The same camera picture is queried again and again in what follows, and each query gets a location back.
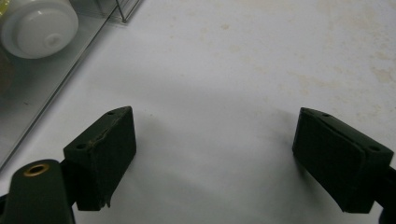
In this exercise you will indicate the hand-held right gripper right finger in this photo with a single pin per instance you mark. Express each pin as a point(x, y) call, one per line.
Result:
point(336, 161)

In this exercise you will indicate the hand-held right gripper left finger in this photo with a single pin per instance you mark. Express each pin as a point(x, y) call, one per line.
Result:
point(102, 155)

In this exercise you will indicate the clear acrylic tray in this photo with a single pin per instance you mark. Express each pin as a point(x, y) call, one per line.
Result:
point(40, 84)

